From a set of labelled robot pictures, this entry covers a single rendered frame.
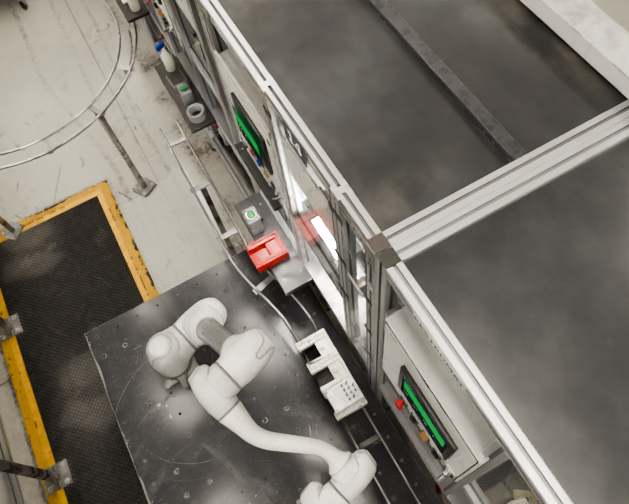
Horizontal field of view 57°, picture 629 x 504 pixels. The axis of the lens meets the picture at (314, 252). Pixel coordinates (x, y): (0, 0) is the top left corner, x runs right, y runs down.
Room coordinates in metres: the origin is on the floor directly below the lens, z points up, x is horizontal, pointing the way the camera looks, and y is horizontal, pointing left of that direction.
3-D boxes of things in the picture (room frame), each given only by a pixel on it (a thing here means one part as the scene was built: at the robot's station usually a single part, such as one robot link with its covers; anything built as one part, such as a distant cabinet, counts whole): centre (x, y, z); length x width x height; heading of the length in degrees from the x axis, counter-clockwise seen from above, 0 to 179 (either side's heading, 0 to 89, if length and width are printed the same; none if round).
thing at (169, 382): (0.86, 0.72, 0.71); 0.22 x 0.18 x 0.06; 19
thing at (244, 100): (1.40, 0.03, 1.60); 0.42 x 0.29 x 0.46; 19
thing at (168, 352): (0.88, 0.71, 0.85); 0.18 x 0.16 x 0.22; 126
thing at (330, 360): (0.64, 0.03, 0.84); 0.36 x 0.14 x 0.10; 19
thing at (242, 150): (1.35, 0.16, 1.37); 0.36 x 0.04 x 0.04; 19
